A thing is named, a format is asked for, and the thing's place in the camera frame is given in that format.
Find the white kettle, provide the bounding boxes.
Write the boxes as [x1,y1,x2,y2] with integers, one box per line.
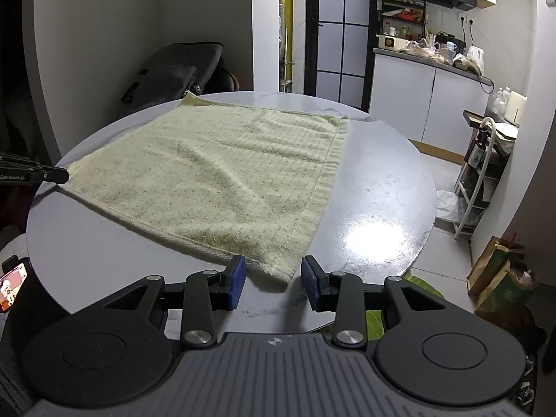
[466,46,486,70]

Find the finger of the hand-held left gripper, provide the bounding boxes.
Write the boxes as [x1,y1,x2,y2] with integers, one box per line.
[30,163,70,185]

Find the green bag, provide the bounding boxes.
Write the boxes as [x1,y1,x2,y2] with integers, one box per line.
[474,258,539,320]

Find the kitchen cart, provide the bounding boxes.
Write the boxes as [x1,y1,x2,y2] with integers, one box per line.
[453,110,521,240]

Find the white container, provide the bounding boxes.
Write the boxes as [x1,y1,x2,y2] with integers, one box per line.
[376,34,411,51]

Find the clear plastic bottles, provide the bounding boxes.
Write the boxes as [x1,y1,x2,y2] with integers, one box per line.
[489,87,512,116]

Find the yellow towel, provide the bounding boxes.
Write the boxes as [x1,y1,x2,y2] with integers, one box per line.
[56,93,350,286]

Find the white kitchen counter cabinet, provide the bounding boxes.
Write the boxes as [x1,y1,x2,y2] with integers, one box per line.
[368,48,494,157]

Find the black spice rack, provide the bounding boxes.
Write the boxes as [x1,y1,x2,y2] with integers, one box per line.
[376,0,428,44]

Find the dark chair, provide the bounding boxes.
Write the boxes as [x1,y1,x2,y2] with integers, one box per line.
[203,66,240,95]

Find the smartphone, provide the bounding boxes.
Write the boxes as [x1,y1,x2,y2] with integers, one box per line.
[0,255,32,313]

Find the glass panel sliding door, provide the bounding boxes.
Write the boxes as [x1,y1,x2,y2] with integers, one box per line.
[304,0,383,111]

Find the white plastic bag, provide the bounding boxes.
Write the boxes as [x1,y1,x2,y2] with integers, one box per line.
[434,190,467,224]

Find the black bag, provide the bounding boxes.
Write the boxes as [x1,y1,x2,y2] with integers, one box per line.
[121,42,224,106]

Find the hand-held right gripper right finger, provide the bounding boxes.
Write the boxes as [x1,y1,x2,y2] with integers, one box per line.
[301,255,476,350]

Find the cream countertop appliance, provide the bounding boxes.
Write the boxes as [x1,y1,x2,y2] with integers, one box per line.
[501,90,528,126]

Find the green mat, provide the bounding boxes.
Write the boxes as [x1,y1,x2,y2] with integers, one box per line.
[365,271,444,340]

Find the yellow pipe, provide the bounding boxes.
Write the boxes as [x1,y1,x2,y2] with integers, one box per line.
[278,0,296,93]

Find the brown paper bag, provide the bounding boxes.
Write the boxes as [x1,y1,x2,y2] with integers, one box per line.
[466,235,526,302]

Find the dark bottle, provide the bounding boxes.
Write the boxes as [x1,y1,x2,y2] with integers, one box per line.
[464,128,488,170]

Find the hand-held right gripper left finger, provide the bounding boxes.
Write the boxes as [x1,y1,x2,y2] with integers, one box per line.
[69,255,247,350]

